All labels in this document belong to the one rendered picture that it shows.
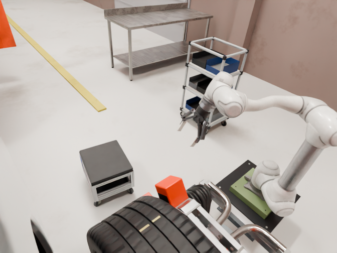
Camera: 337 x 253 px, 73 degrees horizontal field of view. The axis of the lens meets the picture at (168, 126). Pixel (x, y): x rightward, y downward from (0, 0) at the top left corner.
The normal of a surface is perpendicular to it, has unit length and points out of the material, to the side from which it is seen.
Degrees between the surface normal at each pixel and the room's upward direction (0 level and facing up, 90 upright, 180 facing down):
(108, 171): 0
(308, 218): 0
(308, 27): 90
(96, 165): 0
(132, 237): 20
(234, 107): 82
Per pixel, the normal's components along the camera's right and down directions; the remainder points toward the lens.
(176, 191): 0.57, -0.03
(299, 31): -0.76, 0.36
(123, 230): -0.22, -0.93
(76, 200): 0.07, -0.78
